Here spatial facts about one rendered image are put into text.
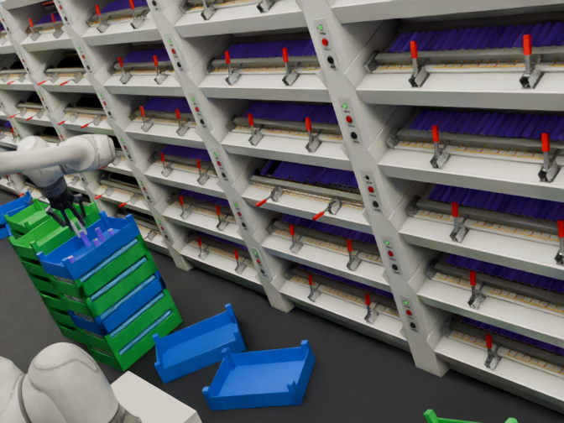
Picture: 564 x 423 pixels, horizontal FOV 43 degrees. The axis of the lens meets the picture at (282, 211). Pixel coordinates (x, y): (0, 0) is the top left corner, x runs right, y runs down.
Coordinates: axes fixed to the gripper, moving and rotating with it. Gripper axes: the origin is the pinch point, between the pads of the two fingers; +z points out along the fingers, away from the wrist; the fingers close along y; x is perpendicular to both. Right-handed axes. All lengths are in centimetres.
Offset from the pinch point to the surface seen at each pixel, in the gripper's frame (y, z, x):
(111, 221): 9.7, 14.0, 10.3
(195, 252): 34, 50, 11
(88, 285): -4.5, 9.6, -17.9
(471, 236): 90, -44, -100
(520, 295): 96, -30, -111
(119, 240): 10.8, 6.9, -6.9
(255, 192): 58, -11, -29
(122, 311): 1.3, 25.6, -21.7
